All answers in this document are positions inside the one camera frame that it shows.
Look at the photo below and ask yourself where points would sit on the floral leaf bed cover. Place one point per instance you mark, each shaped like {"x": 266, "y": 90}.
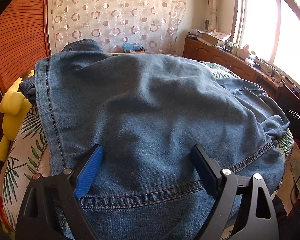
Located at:
{"x": 22, "y": 159}

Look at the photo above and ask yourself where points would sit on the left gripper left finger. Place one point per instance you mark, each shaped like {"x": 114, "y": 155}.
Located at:
{"x": 38, "y": 218}

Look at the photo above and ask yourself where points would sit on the blue item at headboard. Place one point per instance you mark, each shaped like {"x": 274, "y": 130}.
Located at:
{"x": 130, "y": 48}

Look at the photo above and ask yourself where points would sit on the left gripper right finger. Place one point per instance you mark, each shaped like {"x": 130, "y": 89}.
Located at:
{"x": 256, "y": 218}

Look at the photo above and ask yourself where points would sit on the yellow plush toy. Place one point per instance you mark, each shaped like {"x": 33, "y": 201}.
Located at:
{"x": 14, "y": 106}

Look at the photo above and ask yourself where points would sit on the circle pattern sheer curtain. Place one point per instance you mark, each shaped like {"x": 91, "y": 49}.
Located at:
{"x": 151, "y": 24}

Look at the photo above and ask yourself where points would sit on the wooden slatted wardrobe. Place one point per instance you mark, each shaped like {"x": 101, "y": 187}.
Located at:
{"x": 23, "y": 40}

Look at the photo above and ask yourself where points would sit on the long wooden side cabinet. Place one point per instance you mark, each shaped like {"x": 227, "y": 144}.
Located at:
{"x": 193, "y": 49}

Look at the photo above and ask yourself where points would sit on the blue denim jeans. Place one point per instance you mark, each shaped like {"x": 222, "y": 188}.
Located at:
{"x": 150, "y": 129}

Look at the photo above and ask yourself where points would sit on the window with wooden frame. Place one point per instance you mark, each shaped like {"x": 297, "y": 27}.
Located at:
{"x": 271, "y": 30}

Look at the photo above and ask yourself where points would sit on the cardboard box on cabinet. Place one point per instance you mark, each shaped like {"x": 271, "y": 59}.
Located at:
{"x": 214, "y": 39}

